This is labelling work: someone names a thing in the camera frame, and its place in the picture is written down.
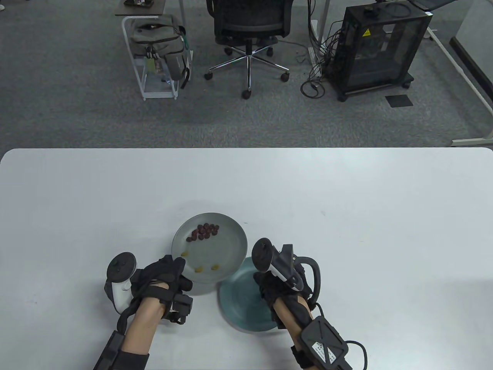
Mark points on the white partition panel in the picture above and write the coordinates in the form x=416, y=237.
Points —
x=477, y=23

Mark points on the black wheeled cabinet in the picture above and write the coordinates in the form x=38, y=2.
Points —
x=381, y=58

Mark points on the grey backpack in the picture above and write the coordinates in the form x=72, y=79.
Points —
x=154, y=38

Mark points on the teal plate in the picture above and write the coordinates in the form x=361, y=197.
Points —
x=242, y=304

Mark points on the black floor mat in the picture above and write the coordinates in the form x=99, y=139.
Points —
x=399, y=101

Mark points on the white frame side table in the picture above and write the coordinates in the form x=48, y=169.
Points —
x=138, y=9

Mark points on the white right hand controller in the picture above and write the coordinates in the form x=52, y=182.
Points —
x=264, y=252

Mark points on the person's left hand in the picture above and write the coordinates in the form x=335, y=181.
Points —
x=158, y=275

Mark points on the small dark device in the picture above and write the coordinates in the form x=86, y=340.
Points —
x=138, y=3

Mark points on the person's right hand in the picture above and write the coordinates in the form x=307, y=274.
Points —
x=271, y=293

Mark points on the black office chair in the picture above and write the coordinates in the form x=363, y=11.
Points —
x=250, y=19

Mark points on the black left forearm tracker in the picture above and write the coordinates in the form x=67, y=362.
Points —
x=109, y=350

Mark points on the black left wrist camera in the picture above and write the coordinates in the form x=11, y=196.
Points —
x=180, y=308

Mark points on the person's right forearm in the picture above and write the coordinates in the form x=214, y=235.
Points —
x=287, y=316

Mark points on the white left hand controller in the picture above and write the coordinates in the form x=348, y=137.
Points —
x=121, y=266

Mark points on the pile of dark red raisins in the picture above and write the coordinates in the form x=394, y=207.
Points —
x=204, y=231

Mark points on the grey plate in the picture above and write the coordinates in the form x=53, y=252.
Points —
x=223, y=250

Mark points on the black right forearm tracker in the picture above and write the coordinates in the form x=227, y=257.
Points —
x=323, y=341

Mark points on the white hand controller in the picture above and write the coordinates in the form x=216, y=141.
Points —
x=264, y=252
x=121, y=266

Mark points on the person's left forearm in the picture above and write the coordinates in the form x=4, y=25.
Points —
x=142, y=327

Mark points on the grey desk leg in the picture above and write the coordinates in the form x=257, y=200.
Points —
x=322, y=15

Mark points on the white power strip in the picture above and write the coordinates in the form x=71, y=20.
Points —
x=312, y=56

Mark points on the white desk frame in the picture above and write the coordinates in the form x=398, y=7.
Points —
x=472, y=141

